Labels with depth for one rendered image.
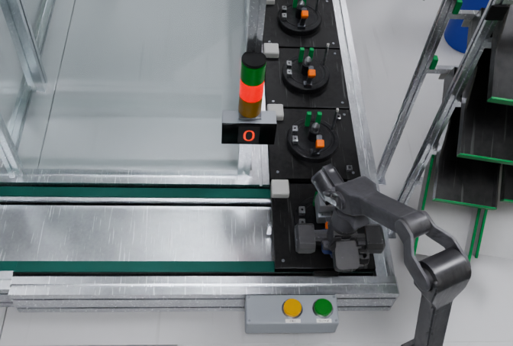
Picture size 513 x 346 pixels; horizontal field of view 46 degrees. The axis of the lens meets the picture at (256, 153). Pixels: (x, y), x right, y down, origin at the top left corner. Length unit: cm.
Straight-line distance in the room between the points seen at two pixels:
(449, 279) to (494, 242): 60
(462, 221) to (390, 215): 50
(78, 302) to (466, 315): 93
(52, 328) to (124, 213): 32
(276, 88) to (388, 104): 38
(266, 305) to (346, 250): 27
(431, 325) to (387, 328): 49
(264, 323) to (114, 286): 35
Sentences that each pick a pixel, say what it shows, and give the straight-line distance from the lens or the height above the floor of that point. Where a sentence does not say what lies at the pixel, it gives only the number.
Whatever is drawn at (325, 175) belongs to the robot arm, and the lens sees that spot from 124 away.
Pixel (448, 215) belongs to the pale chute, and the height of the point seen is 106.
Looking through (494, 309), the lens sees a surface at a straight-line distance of 168.
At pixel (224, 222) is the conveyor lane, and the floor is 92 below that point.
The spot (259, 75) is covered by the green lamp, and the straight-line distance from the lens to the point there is 123.
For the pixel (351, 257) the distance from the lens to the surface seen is 125.
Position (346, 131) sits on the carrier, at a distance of 171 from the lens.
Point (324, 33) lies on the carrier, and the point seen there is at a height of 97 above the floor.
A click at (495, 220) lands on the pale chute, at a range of 157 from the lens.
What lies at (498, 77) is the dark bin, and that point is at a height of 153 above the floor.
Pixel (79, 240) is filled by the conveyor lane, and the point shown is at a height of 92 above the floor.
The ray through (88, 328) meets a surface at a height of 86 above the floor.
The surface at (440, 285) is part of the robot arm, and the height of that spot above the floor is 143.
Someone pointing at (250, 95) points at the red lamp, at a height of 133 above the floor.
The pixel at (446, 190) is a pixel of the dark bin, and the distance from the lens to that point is 138.
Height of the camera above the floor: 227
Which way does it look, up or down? 53 degrees down
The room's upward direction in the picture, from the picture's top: 6 degrees clockwise
